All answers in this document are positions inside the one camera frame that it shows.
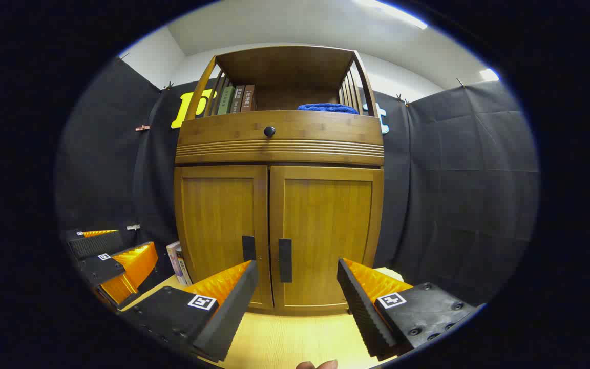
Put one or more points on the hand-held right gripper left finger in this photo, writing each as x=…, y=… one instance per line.
x=233, y=307

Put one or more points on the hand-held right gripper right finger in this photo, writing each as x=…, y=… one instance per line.
x=359, y=307

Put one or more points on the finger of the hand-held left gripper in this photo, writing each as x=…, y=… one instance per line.
x=95, y=246
x=131, y=266

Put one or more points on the wooden double-door shoe cabinet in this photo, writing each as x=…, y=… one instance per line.
x=285, y=66

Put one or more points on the white pink booklet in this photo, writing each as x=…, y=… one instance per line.
x=173, y=261

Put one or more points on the grey booklet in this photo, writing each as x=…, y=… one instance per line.
x=184, y=269

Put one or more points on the black backdrop cloth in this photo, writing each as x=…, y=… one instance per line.
x=454, y=179

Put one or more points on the green book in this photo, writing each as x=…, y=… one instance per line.
x=226, y=101

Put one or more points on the dark brown book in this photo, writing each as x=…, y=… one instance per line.
x=237, y=100

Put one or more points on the blue towel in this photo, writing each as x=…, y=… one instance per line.
x=328, y=108

